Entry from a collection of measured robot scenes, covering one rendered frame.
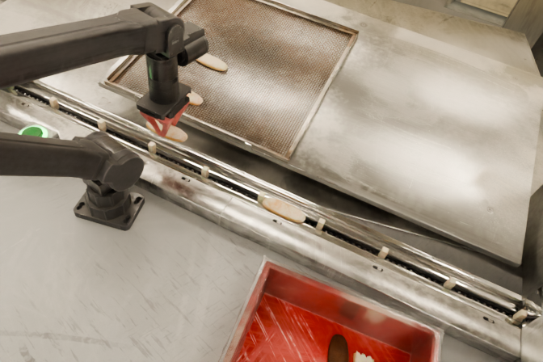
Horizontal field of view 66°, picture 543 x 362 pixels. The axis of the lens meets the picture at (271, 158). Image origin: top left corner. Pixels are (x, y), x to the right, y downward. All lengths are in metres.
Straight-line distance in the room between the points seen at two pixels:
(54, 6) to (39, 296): 1.01
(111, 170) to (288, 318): 0.42
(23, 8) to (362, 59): 1.07
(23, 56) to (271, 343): 0.59
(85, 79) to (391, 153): 0.83
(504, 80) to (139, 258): 1.04
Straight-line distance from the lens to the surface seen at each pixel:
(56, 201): 0.99
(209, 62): 1.13
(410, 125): 1.10
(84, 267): 0.89
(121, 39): 0.70
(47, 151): 0.71
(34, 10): 1.60
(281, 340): 0.81
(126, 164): 0.81
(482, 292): 0.98
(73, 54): 0.65
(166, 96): 0.83
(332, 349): 0.82
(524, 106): 1.29
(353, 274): 0.86
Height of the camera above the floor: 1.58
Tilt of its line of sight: 47 degrees down
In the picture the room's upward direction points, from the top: 12 degrees clockwise
